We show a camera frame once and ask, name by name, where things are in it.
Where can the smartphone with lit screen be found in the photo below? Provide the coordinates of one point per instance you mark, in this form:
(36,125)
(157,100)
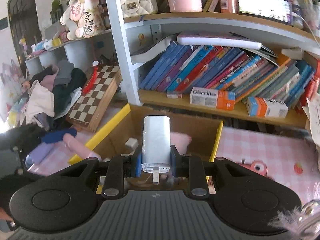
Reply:
(265,7)

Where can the orange white carton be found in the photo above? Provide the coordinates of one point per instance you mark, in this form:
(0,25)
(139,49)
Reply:
(210,98)
(267,108)

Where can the lavender garment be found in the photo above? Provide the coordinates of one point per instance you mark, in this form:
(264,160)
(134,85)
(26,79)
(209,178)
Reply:
(41,153)

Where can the pink checked desktop cloth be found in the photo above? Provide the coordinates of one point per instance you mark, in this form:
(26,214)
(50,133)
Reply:
(262,150)

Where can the small red white box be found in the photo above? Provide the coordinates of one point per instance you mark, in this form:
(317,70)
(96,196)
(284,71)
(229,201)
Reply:
(174,95)

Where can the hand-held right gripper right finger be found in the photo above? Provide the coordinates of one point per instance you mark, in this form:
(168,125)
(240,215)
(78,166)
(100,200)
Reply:
(176,165)

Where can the pile of clothes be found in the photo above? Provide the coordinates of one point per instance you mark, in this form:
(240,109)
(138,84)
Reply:
(55,90)

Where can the pink plush toy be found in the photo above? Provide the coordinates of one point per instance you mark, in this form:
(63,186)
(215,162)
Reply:
(180,142)

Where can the white plug charger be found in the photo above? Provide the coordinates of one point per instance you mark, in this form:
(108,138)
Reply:
(156,140)

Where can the thick white-paged book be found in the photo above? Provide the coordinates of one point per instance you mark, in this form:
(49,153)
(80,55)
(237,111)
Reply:
(150,52)

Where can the small cream box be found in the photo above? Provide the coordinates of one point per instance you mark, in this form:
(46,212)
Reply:
(292,53)

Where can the white flat panel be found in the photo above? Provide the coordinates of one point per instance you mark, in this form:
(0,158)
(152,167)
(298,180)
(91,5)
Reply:
(217,41)

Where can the wooden chessboard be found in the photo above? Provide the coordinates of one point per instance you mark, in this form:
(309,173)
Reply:
(97,97)

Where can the small white plastic case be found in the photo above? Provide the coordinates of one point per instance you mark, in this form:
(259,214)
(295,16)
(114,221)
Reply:
(131,143)

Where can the red tassel ornament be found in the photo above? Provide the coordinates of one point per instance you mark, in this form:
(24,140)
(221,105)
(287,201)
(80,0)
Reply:
(91,80)

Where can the yellow cardboard box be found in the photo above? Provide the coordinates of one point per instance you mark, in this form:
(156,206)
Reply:
(200,140)

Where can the row of colourful books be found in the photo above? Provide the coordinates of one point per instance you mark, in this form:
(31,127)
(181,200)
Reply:
(225,72)

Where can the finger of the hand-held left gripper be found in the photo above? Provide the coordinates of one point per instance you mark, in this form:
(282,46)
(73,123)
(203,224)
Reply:
(22,137)
(60,135)

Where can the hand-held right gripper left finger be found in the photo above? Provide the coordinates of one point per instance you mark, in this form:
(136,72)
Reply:
(137,166)

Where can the white wooden bookshelf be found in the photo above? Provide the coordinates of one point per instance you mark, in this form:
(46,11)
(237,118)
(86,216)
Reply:
(122,55)

